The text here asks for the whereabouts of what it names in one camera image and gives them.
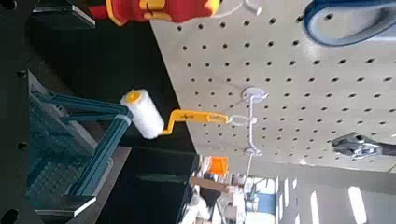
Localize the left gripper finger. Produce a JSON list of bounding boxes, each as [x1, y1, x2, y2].
[[32, 0, 96, 30], [29, 194, 97, 224]]

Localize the blue grey plastic crate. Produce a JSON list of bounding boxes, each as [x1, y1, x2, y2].
[[26, 71, 134, 200]]

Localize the red yellow screwdriver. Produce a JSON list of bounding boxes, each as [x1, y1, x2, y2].
[[90, 0, 222, 27]]

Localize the yellow white paint roller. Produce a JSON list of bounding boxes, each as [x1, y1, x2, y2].
[[120, 88, 232, 140]]

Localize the orange plastic bin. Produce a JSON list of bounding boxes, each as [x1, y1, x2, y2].
[[208, 156, 230, 176]]

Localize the beige pegboard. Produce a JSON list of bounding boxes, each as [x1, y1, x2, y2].
[[150, 0, 396, 174]]

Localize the blue scissors on card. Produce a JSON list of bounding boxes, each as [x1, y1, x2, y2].
[[303, 0, 396, 48]]

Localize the black adjustable wrench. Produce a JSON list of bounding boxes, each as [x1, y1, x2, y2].
[[331, 132, 396, 161]]

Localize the wooden handled dark trowel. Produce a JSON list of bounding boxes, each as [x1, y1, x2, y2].
[[190, 176, 233, 194]]

